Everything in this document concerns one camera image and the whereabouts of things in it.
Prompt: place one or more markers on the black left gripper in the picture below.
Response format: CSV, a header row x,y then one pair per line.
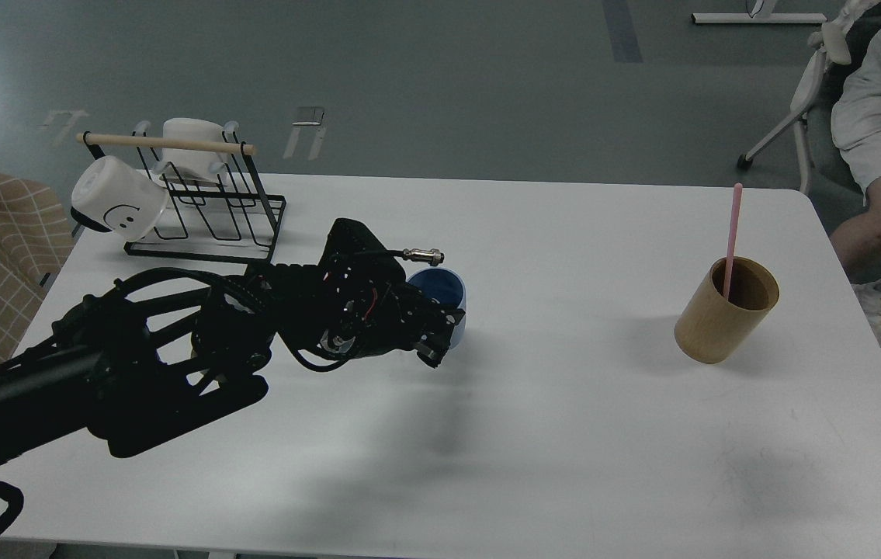
x,y
360,311

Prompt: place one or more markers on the blue plastic cup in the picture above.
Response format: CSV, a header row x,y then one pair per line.
x,y
426,289

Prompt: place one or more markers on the pink chopstick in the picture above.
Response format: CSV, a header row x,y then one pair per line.
x,y
735,216

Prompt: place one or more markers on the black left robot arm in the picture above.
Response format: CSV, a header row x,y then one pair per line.
x,y
169,350

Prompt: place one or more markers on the brown cylindrical holder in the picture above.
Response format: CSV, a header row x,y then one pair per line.
x,y
729,303

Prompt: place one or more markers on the white smiley face mug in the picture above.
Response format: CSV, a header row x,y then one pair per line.
x,y
111,196

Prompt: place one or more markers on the white office chair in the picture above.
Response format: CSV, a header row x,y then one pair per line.
x,y
839,47

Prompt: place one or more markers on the black wire cup rack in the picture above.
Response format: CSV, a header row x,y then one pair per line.
x,y
218,209

